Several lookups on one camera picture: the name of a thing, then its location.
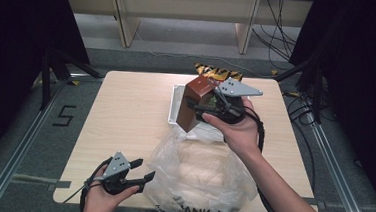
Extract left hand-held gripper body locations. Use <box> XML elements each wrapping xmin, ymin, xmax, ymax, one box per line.
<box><xmin>101</xmin><ymin>149</ymin><xmax>138</xmax><ymax>197</ymax></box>

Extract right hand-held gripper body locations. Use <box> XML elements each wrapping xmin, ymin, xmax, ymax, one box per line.
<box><xmin>204</xmin><ymin>75</ymin><xmax>265</xmax><ymax>127</ymax></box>

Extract brown carton box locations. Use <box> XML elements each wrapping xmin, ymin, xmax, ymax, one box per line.
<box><xmin>174</xmin><ymin>73</ymin><xmax>218</xmax><ymax>136</ymax></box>

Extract white plastic bin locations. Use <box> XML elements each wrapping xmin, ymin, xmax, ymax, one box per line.
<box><xmin>166</xmin><ymin>83</ymin><xmax>256</xmax><ymax>146</ymax></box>

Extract yellow black chip bag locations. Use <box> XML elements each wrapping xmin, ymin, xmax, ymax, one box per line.
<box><xmin>193</xmin><ymin>62</ymin><xmax>245</xmax><ymax>85</ymax></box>

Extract clear plastic bag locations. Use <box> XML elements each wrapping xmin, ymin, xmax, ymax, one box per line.
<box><xmin>143</xmin><ymin>125</ymin><xmax>263</xmax><ymax>212</ymax></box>

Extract person's right hand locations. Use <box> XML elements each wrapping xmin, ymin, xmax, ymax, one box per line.
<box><xmin>199</xmin><ymin>95</ymin><xmax>267</xmax><ymax>159</ymax></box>

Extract person's left hand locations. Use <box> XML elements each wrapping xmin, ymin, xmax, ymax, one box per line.
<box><xmin>82</xmin><ymin>175</ymin><xmax>141</xmax><ymax>212</ymax></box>

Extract black metal stand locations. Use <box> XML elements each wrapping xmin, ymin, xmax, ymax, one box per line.
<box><xmin>37</xmin><ymin>47</ymin><xmax>107</xmax><ymax>115</ymax></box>
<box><xmin>270</xmin><ymin>55</ymin><xmax>328</xmax><ymax>125</ymax></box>

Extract light wooden desk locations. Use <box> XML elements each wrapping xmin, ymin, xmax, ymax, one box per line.
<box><xmin>54</xmin><ymin>0</ymin><xmax>315</xmax><ymax>61</ymax></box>

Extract black curtain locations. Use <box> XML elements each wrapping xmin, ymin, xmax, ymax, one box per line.
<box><xmin>0</xmin><ymin>0</ymin><xmax>96</xmax><ymax>190</ymax></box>
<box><xmin>278</xmin><ymin>0</ymin><xmax>376</xmax><ymax>210</ymax></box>

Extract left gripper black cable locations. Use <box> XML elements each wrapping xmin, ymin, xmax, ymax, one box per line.
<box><xmin>62</xmin><ymin>154</ymin><xmax>114</xmax><ymax>212</ymax></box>

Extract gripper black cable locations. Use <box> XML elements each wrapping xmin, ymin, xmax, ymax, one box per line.
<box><xmin>62</xmin><ymin>154</ymin><xmax>114</xmax><ymax>212</ymax></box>
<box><xmin>238</xmin><ymin>109</ymin><xmax>310</xmax><ymax>212</ymax></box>

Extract coiled black floor cables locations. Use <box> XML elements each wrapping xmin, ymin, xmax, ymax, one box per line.
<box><xmin>280</xmin><ymin>89</ymin><xmax>333</xmax><ymax>130</ymax></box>

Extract bundle of black floor cables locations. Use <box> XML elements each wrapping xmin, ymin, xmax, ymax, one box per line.
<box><xmin>248</xmin><ymin>0</ymin><xmax>301</xmax><ymax>71</ymax></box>

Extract aluminium floor rail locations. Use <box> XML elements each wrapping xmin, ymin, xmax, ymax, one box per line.
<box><xmin>302</xmin><ymin>120</ymin><xmax>376</xmax><ymax>212</ymax></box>
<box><xmin>0</xmin><ymin>68</ymin><xmax>106</xmax><ymax>212</ymax></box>

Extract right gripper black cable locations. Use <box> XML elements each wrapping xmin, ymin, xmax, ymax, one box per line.
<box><xmin>238</xmin><ymin>109</ymin><xmax>310</xmax><ymax>212</ymax></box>

